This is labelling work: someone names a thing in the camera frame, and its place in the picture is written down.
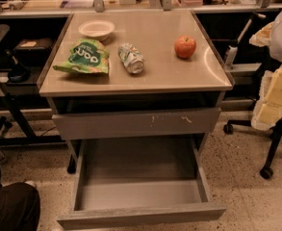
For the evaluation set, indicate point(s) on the open middle drawer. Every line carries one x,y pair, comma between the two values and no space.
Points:
136,181

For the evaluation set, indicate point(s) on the crushed soda can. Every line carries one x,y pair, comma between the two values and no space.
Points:
131,58

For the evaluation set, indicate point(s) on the grey drawer cabinet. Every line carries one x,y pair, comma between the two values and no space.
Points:
133,74

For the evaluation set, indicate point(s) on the white handled tool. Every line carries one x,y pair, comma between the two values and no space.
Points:
232,48

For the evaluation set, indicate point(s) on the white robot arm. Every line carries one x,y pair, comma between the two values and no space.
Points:
268,108

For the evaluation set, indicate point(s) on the person's dark trouser leg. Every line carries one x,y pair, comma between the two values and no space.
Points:
19,206

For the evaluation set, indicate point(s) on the red apple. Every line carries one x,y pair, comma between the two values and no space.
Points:
185,46

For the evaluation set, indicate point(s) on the white paper bowl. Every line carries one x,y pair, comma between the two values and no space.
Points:
97,29

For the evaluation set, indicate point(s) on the black joystick device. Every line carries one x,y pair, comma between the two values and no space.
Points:
19,72

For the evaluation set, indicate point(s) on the green chip bag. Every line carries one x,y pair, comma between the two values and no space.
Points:
88,56

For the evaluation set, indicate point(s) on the closed top drawer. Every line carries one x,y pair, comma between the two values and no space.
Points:
136,124

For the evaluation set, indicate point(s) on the black office chair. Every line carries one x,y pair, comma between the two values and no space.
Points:
255,153

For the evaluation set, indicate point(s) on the black box on shelf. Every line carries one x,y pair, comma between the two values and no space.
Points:
33,48

